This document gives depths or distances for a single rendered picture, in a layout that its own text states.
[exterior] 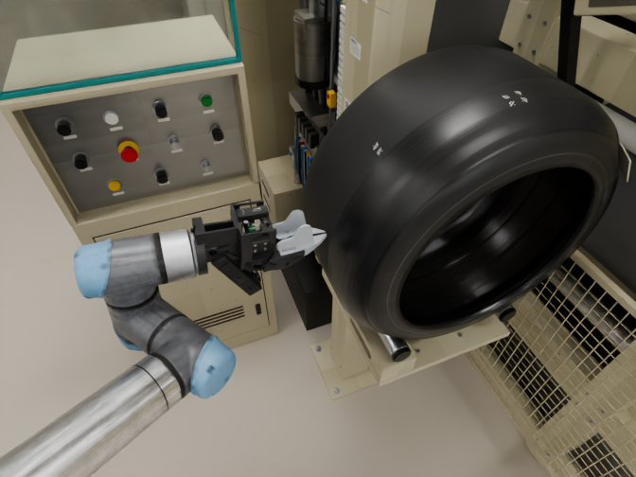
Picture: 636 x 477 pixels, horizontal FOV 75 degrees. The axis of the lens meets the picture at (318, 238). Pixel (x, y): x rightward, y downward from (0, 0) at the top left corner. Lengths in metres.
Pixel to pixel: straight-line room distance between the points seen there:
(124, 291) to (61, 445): 0.19
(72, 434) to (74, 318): 1.83
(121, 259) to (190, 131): 0.70
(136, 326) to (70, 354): 1.60
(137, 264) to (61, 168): 0.73
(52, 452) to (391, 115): 0.59
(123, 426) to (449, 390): 1.57
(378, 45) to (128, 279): 0.60
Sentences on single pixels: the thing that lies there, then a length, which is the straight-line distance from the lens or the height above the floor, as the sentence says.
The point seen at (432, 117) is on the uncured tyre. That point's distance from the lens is 0.63.
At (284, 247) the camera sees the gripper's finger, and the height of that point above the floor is 1.24.
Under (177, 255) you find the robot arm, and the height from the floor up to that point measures 1.29.
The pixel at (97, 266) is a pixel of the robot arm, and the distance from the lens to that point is 0.61.
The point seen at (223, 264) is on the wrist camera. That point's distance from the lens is 0.64.
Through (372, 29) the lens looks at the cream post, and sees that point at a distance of 0.86.
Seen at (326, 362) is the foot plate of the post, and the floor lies 0.01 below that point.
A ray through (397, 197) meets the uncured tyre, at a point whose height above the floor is 1.34.
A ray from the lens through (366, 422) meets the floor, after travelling 1.84.
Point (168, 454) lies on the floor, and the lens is 1.88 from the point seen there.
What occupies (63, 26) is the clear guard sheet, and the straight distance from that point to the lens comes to 1.12.
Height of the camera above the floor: 1.72
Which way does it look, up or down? 46 degrees down
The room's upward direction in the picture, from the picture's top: straight up
